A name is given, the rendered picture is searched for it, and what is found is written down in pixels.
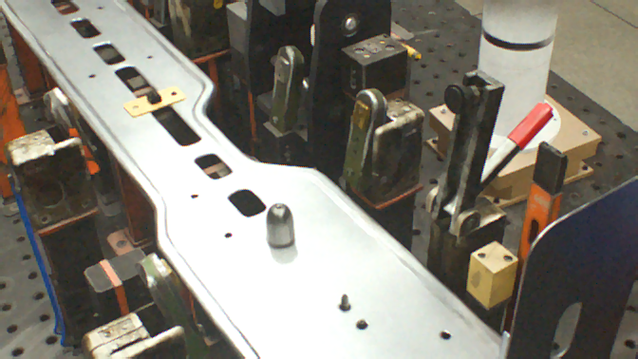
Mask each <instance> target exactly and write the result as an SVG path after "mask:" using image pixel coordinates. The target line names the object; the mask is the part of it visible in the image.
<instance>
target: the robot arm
mask: <svg viewBox="0 0 638 359"><path fill-rule="evenodd" d="M562 1H563V0H484V4H483V12H482V22H481V33H480V42H479V53H478V70H481V71H484V72H485V73H487V74H488V75H490V76H492V77H493V78H495V79H496V80H498V81H500V82H501V83H504V84H505V90H504V92H503V96H502V100H501V105H500V108H499V112H498V115H497V122H496V126H495V129H494V133H493V137H492V141H491V145H490V148H489V151H491V152H496V151H497V149H498V148H499V147H500V146H501V145H502V144H503V143H504V142H505V141H506V140H507V138H506V137H507V135H508V134H509V133H510V132H511V131H512V130H513V129H514V128H515V127H516V126H517V125H518V124H519V123H520V122H521V120H522V119H523V118H524V117H525V116H526V115H528V114H529V113H530V112H531V111H532V110H533V109H534V108H535V106H536V105H537V104H538V103H542V104H545V103H547V104H549V105H550V106H551V107H552V108H553V109H554V110H553V114H554V117H553V118H552V119H551V120H550V121H549V122H548V123H547V124H546V125H545V126H544V127H543V128H542V129H541V131H540V132H539V133H538V134H537V135H536V137H535V138H534V139H533V140H532V141H531V142H530V143H529V144H528V145H527V147H526V148H525V149H524V150H523V151H519V152H518V154H524V153H530V152H534V151H536V150H538V145H539V144H540V143H541V142H544V141H545V142H547V143H548V144H550V143H552V142H553V141H554V140H555V139H556V137H557V135H558V132H559V128H560V124H561V121H560V116H559V114H558V112H557V110H556V109H555V108H554V106H552V105H551V104H550V103H549V102H548V101H546V100H545V93H546V87H547V82H548V76H549V70H550V64H551V59H552V53H553V47H554V36H555V30H556V24H557V18H558V12H559V11H558V9H559V7H560V5H561V3H562Z"/></svg>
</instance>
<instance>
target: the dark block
mask: <svg viewBox="0 0 638 359"><path fill-rule="evenodd" d="M407 64H408V48H407V47H405V46H403V45H401V44H399V43H397V42H396V41H394V40H393V39H391V38H390V37H388V36H387V35H385V33H383V35H380V36H378V37H375V38H372V39H369V40H367V41H363V42H361V43H358V44H356V45H353V46H350V47H345V48H343V49H342V50H341V80H342V89H343V92H345V93H346V148H347V141H348V140H349V131H350V126H351V121H352V116H353V110H354V105H355V101H356V96H357V94H358V93H359V92H360V91H363V90H368V89H372V88H375V89H377V90H379V91H380V92H381V93H382V94H383V96H384V97H385V100H389V99H391V98H394V97H396V96H402V95H403V91H405V88H406V83H407ZM346 194H347V195H348V196H349V197H350V198H351V199H352V200H353V191H352V190H351V189H350V188H349V184H348V183H347V182H346Z"/></svg>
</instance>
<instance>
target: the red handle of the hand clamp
mask: <svg viewBox="0 0 638 359"><path fill-rule="evenodd" d="M553 110H554V109H553V108H552V107H551V106H550V105H549V104H547V103H545V104H542V103H538V104H537V105H536V106H535V108H534V109H533V110H532V111H531V112H530V113H529V114H528V115H526V116H525V117H524V118H523V119H522V120H521V122H520V123H519V124H518V125H517V126H516V127H515V128H514V129H513V130H512V131H511V132H510V133H509V134H508V135H507V137H506V138H507V140H506V141H505V142H504V143H503V144H502V145H501V146H500V147H499V148H498V149H497V151H496V152H495V153H494V154H493V155H492V156H491V157H490V158H489V159H488V160H487V161H486V163H485V167H484V170H483V174H482V179H481V183H480V187H479V189H478V196H479V194H480V193H481V192H482V191H483V190H484V189H485V188H486V187H487V186H488V185H489V184H490V183H491V182H492V181H493V180H494V178H495V177H496V176H497V174H498V173H499V172H500V171H501V170H502V169H503V168H504V167H505V166H506V165H507V163H508V162H509V161H510V160H511V159H512V158H513V157H514V156H515V155H516V154H517V153H518V152H519V151H523V150H524V149H525V148H526V147H527V145H528V144H529V143H530V142H531V141H532V140H533V139H534V138H535V137H536V135H537V134H538V133H539V132H540V131H541V129H542V128H543V127H544V126H545V125H546V124H547V123H548V122H549V121H550V120H551V119H552V118H553V117H554V114H553ZM458 193H459V192H457V193H456V194H455V195H454V196H453V197H452V198H451V199H450V200H447V201H446V202H445V203H444V205H443V210H444V213H445V214H447V215H448V216H449V217H450V218H452V217H453V214H454V209H455V205H456V201H457V197H458Z"/></svg>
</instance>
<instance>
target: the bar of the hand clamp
mask: <svg viewBox="0 0 638 359"><path fill-rule="evenodd" d="M504 90H505V84H504V83H501V82H500V81H498V80H496V79H495V78H493V77H492V76H490V75H488V74H487V73H485V72H484V71H481V70H476V71H472V72H470V73H466V74H464V75H463V79H462V84H452V85H449V86H448V87H447V88H446V90H445V93H444V101H445V104H446V107H447V108H448V110H449V111H450V112H451V113H453V114H455V118H454V121H453V126H452V130H451V135H450V139H449V143H448V148H447V152H446V157H445V161H444V165H443V169H442V173H441V182H440V186H439V191H438V194H437V199H436V203H435V207H434V213H433V219H435V220H440V219H443V218H445V217H448V215H447V214H445V213H444V210H443V205H444V203H445V202H446V201H447V200H450V199H451V198H452V197H453V196H454V195H455V194H456V192H457V191H458V192H459V193H458V197H457V201H456V205H455V209H454V214H453V217H452V221H451V226H450V230H449V232H450V233H451V234H452V235H454V228H455V222H456V219H457V218H458V216H459V215H460V214H461V213H462V212H464V210H466V209H468V208H471V207H474V208H475V204H476V200H477V196H478V192H479V187H480V183H481V179H482V174H483V170H484V167H485V163H486V160H487V156H488V152H489V148H490V145H491V141H492V137H493V133H494V129H495V126H496V122H497V115H498V112H499V108H500V105H501V100H502V96H503V92H504Z"/></svg>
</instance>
